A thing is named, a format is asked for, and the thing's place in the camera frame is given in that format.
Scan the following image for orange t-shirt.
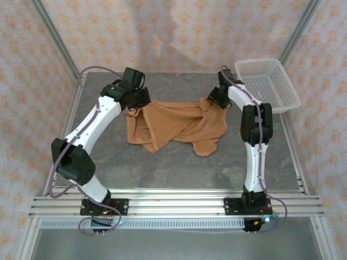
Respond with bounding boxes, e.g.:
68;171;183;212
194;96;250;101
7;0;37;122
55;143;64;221
126;97;228;157

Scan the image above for white perforated plastic basket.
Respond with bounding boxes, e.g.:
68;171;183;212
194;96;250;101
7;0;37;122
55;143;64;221
234;57;302;114

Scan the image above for wide aluminium cross beam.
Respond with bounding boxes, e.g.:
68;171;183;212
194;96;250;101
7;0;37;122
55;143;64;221
29;189;325;217

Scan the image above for aluminium frame post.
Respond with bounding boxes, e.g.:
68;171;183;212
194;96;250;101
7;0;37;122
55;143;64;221
28;0;82;78
279;0;323;64

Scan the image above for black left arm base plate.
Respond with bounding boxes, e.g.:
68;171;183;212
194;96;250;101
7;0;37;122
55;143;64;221
80;198;129;217

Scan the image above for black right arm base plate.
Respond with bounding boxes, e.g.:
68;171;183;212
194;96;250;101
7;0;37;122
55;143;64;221
223;197;273;217

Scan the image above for black wired electronics box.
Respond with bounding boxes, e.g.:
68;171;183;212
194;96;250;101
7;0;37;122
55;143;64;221
242;215;279;234

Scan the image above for white slotted cable duct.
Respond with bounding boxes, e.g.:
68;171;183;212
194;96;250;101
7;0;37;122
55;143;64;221
40;218;246;230

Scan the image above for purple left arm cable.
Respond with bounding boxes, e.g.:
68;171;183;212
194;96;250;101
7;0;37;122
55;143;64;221
48;66;125;237

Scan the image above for aluminium frame leg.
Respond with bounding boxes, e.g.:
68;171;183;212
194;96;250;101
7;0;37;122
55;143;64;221
310;216;336;260
16;216;41;260

